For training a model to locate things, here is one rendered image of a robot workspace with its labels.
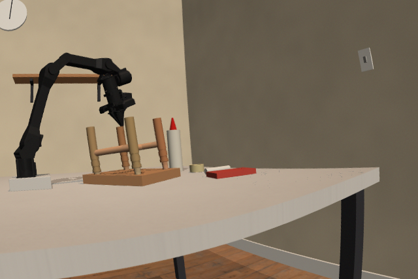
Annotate flat red rectangular block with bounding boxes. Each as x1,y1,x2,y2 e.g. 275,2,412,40
206,167,256,179

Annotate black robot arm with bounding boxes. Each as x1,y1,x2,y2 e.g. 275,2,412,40
14,53,132,178

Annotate brown wooden stool legs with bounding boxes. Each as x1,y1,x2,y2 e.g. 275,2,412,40
86,116,169,174

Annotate brown wooden stool seat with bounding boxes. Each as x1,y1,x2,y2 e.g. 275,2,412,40
82,168,181,186

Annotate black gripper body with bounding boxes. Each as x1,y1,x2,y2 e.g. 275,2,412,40
99,88,136,114

